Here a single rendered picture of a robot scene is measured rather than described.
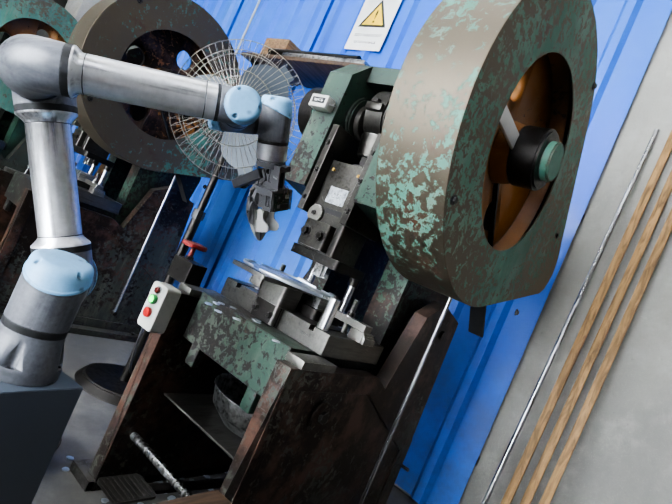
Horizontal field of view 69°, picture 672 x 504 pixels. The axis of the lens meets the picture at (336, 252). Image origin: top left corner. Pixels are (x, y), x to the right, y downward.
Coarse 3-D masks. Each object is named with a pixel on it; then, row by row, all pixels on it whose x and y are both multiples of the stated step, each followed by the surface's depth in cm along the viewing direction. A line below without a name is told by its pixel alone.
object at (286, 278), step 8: (248, 264) 134; (256, 264) 146; (264, 264) 153; (264, 272) 129; (272, 272) 139; (280, 272) 156; (280, 280) 128; (288, 280) 136; (296, 280) 144; (304, 288) 129; (312, 288) 149; (320, 296) 132; (328, 296) 145
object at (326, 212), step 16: (336, 176) 148; (352, 176) 145; (320, 192) 150; (336, 192) 147; (320, 208) 147; (336, 208) 145; (320, 224) 143; (336, 224) 144; (304, 240) 145; (320, 240) 141; (336, 240) 142; (352, 240) 146; (336, 256) 143; (352, 256) 149
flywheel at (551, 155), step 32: (544, 64) 131; (512, 96) 127; (544, 96) 137; (512, 128) 116; (544, 128) 120; (512, 160) 121; (544, 160) 118; (512, 192) 142; (544, 192) 151; (512, 224) 150
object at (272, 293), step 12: (240, 264) 131; (264, 276) 125; (264, 288) 140; (276, 288) 137; (288, 288) 136; (264, 300) 139; (276, 300) 136; (288, 300) 137; (252, 312) 140; (264, 312) 137; (276, 312) 136; (276, 324) 137
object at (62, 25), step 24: (0, 0) 313; (24, 0) 323; (48, 0) 333; (0, 24) 317; (24, 24) 333; (48, 24) 338; (72, 24) 349; (0, 96) 330; (0, 120) 383; (0, 144) 360; (24, 144) 369; (0, 168) 362; (24, 168) 374
